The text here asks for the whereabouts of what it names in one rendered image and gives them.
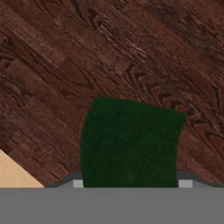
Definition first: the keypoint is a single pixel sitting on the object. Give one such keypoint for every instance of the light wooden cutting board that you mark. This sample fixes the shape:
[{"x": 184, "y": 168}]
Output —
[{"x": 13, "y": 175}]

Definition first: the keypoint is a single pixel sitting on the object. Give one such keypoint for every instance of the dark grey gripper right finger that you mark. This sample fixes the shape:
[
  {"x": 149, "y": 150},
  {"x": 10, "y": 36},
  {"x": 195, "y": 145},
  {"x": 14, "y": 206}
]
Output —
[{"x": 186, "y": 180}]

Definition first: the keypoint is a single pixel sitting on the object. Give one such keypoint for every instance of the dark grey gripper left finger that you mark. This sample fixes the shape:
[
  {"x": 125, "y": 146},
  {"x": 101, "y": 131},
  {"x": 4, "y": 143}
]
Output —
[{"x": 73, "y": 180}]

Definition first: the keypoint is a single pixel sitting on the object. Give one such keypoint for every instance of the dark green sponge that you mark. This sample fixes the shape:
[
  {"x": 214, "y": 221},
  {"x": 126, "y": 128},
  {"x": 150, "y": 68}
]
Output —
[{"x": 131, "y": 145}]

